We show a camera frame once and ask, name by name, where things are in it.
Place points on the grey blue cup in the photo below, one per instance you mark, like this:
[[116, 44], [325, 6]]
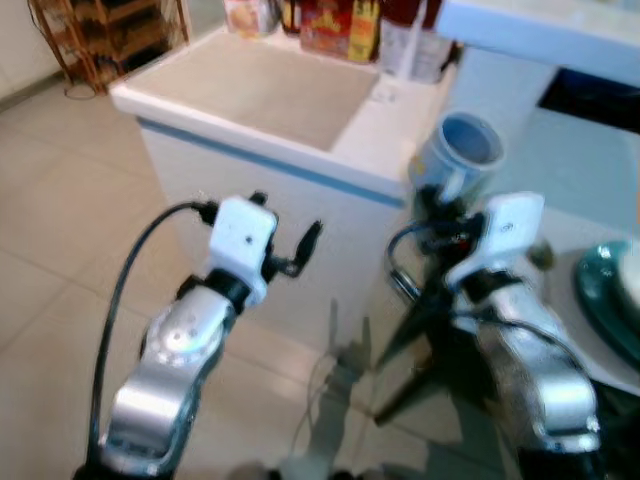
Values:
[[462, 150]]

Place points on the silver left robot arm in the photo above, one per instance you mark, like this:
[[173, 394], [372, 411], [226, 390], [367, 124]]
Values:
[[165, 370]]

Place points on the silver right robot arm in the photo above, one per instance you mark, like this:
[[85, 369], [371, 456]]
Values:
[[535, 370]]

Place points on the metal spoon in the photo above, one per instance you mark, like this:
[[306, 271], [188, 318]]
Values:
[[541, 256]]

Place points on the white cabinet with blue stripe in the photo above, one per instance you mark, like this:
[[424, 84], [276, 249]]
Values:
[[250, 95]]

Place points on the black tripod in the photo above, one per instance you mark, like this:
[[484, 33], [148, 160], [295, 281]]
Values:
[[430, 345]]

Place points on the clear plastic container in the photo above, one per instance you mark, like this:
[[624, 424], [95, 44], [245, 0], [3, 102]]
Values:
[[415, 55]]

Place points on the teal plate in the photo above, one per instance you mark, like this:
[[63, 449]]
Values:
[[598, 300]]

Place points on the white bowl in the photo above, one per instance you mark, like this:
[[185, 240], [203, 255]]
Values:
[[631, 278]]

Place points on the white food package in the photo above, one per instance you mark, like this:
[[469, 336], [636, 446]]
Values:
[[250, 15]]

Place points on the red yellow food box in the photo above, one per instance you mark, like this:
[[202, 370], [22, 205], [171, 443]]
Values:
[[340, 30]]

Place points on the light blue counter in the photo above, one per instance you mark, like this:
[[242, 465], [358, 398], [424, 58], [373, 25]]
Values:
[[540, 30]]

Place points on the wooden rack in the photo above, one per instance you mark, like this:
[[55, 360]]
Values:
[[95, 35]]

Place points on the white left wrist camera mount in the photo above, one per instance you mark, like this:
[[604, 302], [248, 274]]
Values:
[[243, 240]]

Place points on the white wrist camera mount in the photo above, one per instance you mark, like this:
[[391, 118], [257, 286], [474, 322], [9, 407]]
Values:
[[243, 240], [505, 235]]

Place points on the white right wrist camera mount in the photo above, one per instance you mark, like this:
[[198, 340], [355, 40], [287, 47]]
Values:
[[505, 235]]

